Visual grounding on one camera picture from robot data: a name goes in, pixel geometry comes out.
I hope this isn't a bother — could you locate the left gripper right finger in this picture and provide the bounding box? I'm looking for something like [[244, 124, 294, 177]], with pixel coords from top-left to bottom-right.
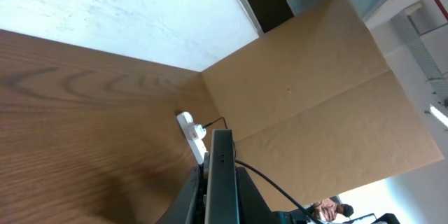
[[236, 167, 279, 224]]

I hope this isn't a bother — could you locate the person in background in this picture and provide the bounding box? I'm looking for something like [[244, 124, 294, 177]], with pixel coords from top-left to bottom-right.
[[308, 198, 354, 222]]

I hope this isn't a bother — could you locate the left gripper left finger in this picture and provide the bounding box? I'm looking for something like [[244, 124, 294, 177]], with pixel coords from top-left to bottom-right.
[[156, 166, 207, 224]]

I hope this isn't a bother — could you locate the white power strip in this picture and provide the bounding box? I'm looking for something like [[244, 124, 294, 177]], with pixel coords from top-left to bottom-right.
[[176, 112, 207, 165]]

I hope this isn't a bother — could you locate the brown cardboard panel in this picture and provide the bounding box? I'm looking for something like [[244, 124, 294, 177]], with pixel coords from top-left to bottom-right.
[[202, 0, 443, 211]]

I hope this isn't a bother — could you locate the Galaxy S25 Ultra smartphone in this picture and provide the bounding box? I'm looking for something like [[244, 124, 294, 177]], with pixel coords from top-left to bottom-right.
[[204, 129, 239, 224]]

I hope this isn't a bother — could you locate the black charging cable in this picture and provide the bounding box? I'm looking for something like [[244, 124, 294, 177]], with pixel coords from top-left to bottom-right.
[[202, 116, 325, 224]]

